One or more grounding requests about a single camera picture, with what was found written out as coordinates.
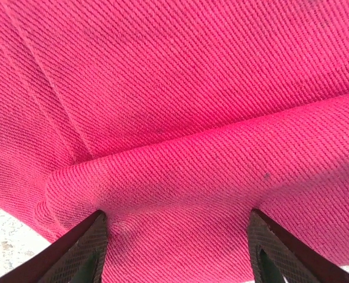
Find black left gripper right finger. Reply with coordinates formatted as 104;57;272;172
247;208;349;283

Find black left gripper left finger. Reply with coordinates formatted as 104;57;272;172
0;209;109;283

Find pink long pants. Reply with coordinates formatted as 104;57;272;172
0;0;349;283

